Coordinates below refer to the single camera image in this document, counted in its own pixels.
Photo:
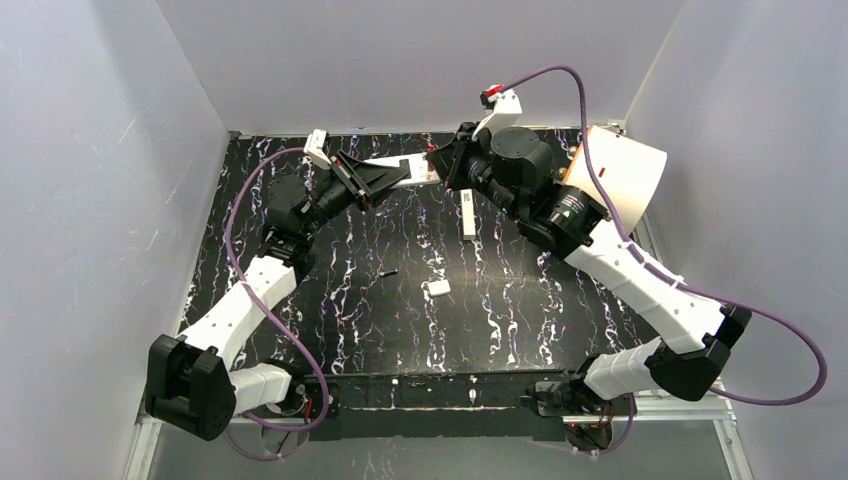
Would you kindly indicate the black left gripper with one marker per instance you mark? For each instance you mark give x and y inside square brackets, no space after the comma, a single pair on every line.
[349,175]

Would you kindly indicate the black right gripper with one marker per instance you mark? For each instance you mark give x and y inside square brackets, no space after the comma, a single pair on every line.
[454,157]

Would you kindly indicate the long white remote control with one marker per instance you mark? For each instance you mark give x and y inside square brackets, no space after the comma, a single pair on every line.
[468,217]

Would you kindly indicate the red and white remote control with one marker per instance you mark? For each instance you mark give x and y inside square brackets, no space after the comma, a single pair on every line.
[421,172]

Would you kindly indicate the small white battery cover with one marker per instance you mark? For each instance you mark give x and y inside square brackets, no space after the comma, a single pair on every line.
[438,288]

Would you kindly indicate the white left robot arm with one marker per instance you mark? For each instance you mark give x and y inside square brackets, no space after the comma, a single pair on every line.
[191,382]

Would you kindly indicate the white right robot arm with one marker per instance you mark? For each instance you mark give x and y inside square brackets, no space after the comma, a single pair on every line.
[585,216]

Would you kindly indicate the white round stool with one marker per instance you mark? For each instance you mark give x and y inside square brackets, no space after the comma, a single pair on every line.
[628,170]

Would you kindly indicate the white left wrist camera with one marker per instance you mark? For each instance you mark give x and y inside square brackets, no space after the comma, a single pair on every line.
[314,149]

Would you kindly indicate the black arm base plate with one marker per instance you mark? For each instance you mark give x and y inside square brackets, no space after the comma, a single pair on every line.
[437,401]

